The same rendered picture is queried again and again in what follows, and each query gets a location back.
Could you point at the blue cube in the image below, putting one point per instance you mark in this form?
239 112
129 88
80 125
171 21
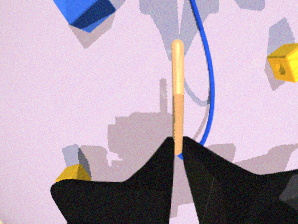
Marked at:
85 14

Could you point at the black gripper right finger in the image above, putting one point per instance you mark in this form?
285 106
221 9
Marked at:
224 193

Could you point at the wooden block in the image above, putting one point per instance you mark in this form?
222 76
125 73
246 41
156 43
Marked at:
284 62

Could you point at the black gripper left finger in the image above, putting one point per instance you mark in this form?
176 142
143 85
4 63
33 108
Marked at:
142 199

